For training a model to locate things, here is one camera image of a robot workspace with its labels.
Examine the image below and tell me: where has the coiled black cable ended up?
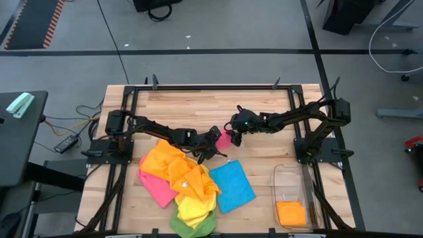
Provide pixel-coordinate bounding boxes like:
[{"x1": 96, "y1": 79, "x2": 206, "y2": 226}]
[{"x1": 147, "y1": 3, "x2": 173, "y2": 22}]

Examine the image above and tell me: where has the green microfiber towel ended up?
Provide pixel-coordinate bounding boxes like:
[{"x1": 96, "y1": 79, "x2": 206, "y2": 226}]
[{"x1": 169, "y1": 206, "x2": 218, "y2": 238}]

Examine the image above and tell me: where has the clear plastic bin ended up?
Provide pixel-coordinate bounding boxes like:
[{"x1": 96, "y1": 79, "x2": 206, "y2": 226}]
[{"x1": 270, "y1": 163, "x2": 323, "y2": 231}]

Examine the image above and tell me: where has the black orange-edged floor mat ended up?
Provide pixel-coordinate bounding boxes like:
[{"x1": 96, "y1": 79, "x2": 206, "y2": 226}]
[{"x1": 3, "y1": 0, "x2": 65, "y2": 50}]

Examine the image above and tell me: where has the yellow cable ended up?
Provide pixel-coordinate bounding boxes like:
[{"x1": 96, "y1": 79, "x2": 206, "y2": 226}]
[{"x1": 44, "y1": 114, "x2": 101, "y2": 137}]

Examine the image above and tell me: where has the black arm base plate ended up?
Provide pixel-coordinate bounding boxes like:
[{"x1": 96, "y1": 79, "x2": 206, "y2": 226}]
[
  {"x1": 293, "y1": 137, "x2": 344, "y2": 165},
  {"x1": 86, "y1": 138, "x2": 135, "y2": 165}
]

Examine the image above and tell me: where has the grey desk foot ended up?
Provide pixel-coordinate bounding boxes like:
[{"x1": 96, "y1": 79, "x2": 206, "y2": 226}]
[{"x1": 376, "y1": 107, "x2": 423, "y2": 120}]

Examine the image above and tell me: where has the orange microfiber towel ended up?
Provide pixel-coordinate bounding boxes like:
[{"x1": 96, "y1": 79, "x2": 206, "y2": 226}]
[
  {"x1": 167, "y1": 157, "x2": 221, "y2": 199},
  {"x1": 276, "y1": 200, "x2": 307, "y2": 227},
  {"x1": 140, "y1": 138, "x2": 189, "y2": 182}
]

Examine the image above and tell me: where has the black cable bundle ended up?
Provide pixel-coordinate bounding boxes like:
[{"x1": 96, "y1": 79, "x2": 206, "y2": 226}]
[
  {"x1": 79, "y1": 163, "x2": 128, "y2": 233},
  {"x1": 312, "y1": 180, "x2": 353, "y2": 231}
]

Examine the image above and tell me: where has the blue microfiber towel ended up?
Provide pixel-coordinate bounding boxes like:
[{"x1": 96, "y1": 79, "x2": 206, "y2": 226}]
[{"x1": 209, "y1": 159, "x2": 257, "y2": 214}]

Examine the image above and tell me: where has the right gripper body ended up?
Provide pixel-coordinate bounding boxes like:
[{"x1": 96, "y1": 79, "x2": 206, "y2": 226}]
[{"x1": 227, "y1": 105, "x2": 265, "y2": 147}]

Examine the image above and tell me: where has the black desk base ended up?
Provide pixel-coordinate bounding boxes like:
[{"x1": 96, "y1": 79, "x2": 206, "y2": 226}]
[{"x1": 322, "y1": 0, "x2": 421, "y2": 36}]

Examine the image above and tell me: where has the black power adapter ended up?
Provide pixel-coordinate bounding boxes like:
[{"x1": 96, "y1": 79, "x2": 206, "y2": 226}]
[{"x1": 54, "y1": 134, "x2": 79, "y2": 155}]

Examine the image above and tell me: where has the mint green stapler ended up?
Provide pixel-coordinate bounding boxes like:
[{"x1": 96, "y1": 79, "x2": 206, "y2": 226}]
[{"x1": 5, "y1": 92, "x2": 36, "y2": 119}]

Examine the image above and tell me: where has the black desk leg frame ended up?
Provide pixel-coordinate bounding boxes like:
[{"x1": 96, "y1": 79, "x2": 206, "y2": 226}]
[{"x1": 24, "y1": 159, "x2": 89, "y2": 215}]

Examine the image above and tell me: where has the red cart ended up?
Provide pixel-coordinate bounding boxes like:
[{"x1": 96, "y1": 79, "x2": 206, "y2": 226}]
[{"x1": 404, "y1": 135, "x2": 423, "y2": 193}]

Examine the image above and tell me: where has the pink microfiber towel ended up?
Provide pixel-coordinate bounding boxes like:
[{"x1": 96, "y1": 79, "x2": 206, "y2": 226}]
[
  {"x1": 215, "y1": 129, "x2": 234, "y2": 150},
  {"x1": 137, "y1": 154, "x2": 179, "y2": 209}
]

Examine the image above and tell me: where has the black equipment box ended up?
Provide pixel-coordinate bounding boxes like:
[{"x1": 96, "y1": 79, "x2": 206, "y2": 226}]
[{"x1": 132, "y1": 0, "x2": 183, "y2": 13}]

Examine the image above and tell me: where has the black side desk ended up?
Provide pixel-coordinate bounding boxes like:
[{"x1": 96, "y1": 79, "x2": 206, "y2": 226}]
[{"x1": 0, "y1": 91, "x2": 49, "y2": 188}]

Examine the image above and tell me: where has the black aluminium table frame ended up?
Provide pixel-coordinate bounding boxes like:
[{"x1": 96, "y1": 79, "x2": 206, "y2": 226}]
[{"x1": 75, "y1": 84, "x2": 366, "y2": 238}]

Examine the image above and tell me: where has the yellow microfiber towel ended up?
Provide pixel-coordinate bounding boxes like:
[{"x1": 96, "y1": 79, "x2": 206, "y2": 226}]
[{"x1": 174, "y1": 165, "x2": 217, "y2": 229}]

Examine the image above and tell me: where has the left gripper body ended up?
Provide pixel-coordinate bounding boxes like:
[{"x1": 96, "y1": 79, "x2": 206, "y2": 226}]
[{"x1": 190, "y1": 125, "x2": 223, "y2": 165}]

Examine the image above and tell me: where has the white floor cable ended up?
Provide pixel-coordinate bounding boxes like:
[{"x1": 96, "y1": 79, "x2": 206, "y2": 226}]
[{"x1": 368, "y1": 0, "x2": 423, "y2": 74}]

